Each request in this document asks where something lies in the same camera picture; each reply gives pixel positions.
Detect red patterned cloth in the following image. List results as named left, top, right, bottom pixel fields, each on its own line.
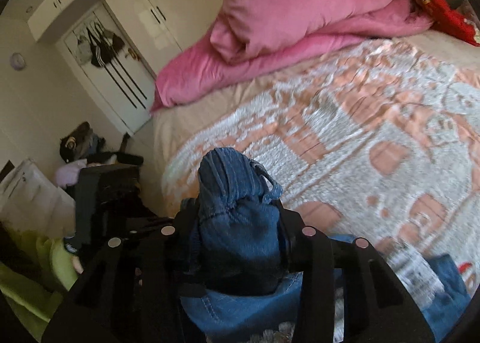
left=394, top=0, right=480, bottom=47

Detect cream bed sheet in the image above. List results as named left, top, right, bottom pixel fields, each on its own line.
left=152, top=30, right=480, bottom=194

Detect lime green clothing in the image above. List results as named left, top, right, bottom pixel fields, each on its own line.
left=0, top=230, right=81, bottom=341

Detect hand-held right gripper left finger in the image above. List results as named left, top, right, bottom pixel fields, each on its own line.
left=41, top=198, right=199, bottom=343

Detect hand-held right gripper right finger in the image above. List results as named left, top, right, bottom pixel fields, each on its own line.
left=275, top=200, right=436, bottom=343

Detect pale pink plush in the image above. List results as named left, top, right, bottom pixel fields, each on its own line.
left=55, top=159, right=90, bottom=188

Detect peach patterned quilt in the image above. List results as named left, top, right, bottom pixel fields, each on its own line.
left=161, top=41, right=480, bottom=343

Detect white door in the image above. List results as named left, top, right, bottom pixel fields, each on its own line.
left=55, top=2, right=157, bottom=137

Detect pink duvet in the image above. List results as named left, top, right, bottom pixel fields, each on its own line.
left=150, top=0, right=436, bottom=113

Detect dark hanging clothes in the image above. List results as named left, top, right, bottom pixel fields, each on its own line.
left=73, top=20, right=126, bottom=68

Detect dark brown bag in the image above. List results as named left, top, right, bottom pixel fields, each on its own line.
left=59, top=122, right=103, bottom=164

